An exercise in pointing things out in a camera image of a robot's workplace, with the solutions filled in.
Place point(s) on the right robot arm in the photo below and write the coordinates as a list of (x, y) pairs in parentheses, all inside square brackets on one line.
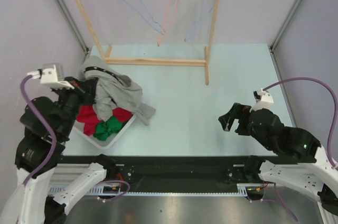
[(294, 144)]

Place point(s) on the red t shirt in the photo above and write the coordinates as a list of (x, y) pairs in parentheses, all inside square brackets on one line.
[(89, 118)]

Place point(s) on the green t shirt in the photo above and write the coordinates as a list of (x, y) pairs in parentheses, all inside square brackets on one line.
[(105, 129)]

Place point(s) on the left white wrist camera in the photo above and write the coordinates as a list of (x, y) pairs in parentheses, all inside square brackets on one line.
[(51, 75)]

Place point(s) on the pink wire hanger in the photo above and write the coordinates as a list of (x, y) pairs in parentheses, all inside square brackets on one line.
[(169, 17)]

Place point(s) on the white cable duct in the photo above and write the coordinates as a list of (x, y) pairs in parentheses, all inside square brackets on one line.
[(105, 190)]

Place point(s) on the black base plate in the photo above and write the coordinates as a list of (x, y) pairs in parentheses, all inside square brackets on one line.
[(202, 173)]

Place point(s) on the grey t shirt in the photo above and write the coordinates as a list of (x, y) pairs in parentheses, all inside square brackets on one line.
[(115, 90)]

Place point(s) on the white plastic basket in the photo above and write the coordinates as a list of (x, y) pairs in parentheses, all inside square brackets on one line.
[(103, 145)]

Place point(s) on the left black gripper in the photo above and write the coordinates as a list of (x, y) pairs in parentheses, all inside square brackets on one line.
[(86, 87)]

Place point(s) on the wooden clothes rack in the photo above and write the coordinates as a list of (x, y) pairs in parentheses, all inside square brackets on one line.
[(152, 61)]

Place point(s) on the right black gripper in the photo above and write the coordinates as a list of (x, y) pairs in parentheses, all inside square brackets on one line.
[(238, 111)]

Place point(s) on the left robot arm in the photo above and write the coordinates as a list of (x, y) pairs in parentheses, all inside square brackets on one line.
[(47, 126)]

